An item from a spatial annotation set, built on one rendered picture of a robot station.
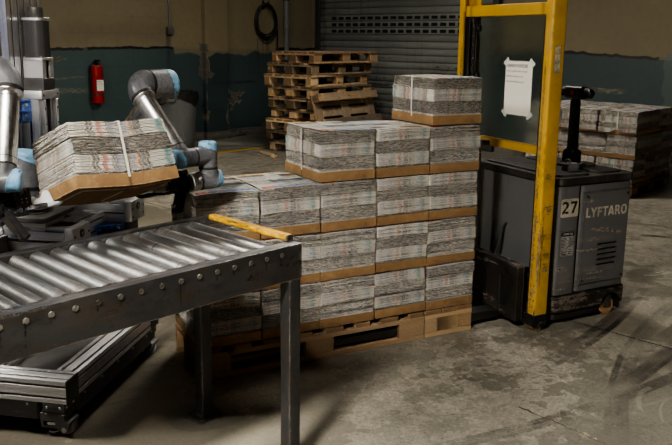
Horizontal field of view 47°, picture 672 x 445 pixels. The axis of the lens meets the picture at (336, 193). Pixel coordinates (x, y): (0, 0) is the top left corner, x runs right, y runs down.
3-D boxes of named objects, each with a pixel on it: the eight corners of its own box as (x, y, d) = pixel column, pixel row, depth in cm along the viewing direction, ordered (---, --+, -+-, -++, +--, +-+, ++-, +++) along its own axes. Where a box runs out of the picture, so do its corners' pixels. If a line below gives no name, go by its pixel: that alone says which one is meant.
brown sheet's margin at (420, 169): (339, 165, 387) (339, 157, 386) (388, 162, 400) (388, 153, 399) (377, 177, 354) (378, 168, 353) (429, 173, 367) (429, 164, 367)
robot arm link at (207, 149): (200, 143, 296) (200, 171, 298) (221, 141, 304) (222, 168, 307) (186, 141, 301) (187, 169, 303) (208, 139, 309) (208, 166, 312)
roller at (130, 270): (81, 256, 253) (80, 241, 252) (161, 289, 221) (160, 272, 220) (66, 259, 250) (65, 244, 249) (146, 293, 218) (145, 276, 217)
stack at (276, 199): (174, 350, 365) (169, 178, 349) (385, 313, 417) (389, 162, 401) (198, 382, 331) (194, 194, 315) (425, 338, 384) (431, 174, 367)
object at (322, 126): (286, 124, 369) (286, 121, 368) (338, 121, 382) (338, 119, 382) (320, 132, 337) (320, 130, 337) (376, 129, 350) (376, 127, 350)
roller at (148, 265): (101, 247, 258) (93, 236, 255) (182, 277, 226) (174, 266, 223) (90, 257, 256) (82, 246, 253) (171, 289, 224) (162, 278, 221)
